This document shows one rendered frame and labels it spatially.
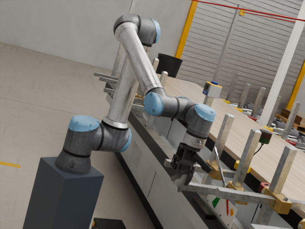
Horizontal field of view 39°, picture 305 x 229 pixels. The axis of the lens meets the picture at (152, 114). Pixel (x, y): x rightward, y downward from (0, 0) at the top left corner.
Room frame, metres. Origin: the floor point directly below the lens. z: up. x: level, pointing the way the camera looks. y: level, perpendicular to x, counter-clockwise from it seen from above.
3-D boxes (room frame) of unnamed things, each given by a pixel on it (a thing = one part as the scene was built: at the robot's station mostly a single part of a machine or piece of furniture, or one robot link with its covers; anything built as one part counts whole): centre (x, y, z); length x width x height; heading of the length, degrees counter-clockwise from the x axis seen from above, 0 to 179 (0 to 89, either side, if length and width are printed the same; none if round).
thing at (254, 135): (1.87, -0.46, 0.90); 0.04 x 0.04 x 0.48; 21
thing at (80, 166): (2.16, 0.32, 0.65); 0.19 x 0.19 x 0.10
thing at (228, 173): (2.04, -0.33, 0.84); 0.44 x 0.03 x 0.04; 111
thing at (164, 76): (3.03, 0.00, 0.88); 0.04 x 0.04 x 0.48; 21
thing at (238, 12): (4.65, -0.55, 1.25); 0.09 x 0.08 x 1.10; 21
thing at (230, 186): (1.85, -0.47, 0.85); 0.14 x 0.06 x 0.05; 21
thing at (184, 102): (1.81, -0.12, 1.14); 0.12 x 0.12 x 0.09; 35
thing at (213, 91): (2.34, -0.27, 1.18); 0.07 x 0.07 x 0.08; 21
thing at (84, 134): (2.17, 0.32, 0.79); 0.17 x 0.15 x 0.18; 125
